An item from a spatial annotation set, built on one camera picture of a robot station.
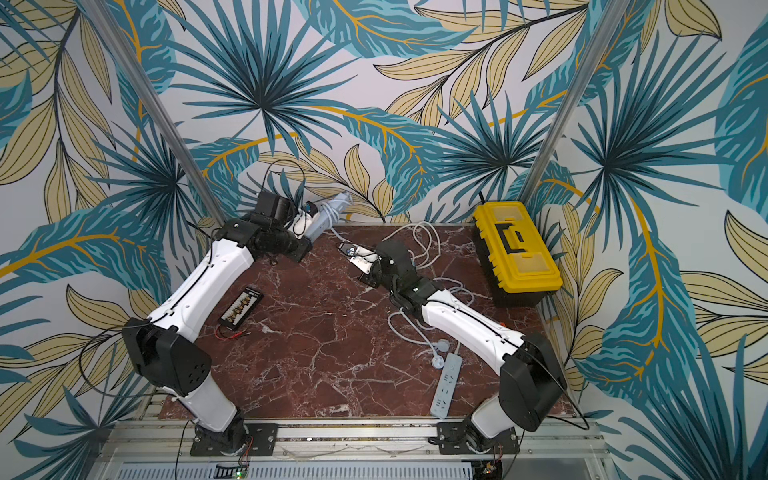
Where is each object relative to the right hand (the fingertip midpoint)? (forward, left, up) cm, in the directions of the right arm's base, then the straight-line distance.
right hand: (365, 248), depth 79 cm
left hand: (+3, +17, -2) cm, 18 cm away
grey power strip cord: (+9, +8, +4) cm, 13 cm away
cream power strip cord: (+22, -25, -26) cm, 42 cm away
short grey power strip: (-28, -21, -24) cm, 43 cm away
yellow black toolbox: (+1, -45, -10) cm, 46 cm away
